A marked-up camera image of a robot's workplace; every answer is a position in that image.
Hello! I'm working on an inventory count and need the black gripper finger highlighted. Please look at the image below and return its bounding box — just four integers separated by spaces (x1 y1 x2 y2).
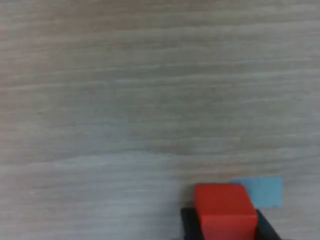
180 206 206 240
254 208 283 240

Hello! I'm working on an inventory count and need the red cube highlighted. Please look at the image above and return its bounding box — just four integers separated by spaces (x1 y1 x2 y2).
193 183 259 240

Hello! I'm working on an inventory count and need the small tape piece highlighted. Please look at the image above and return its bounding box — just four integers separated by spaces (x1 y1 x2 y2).
229 176 284 209

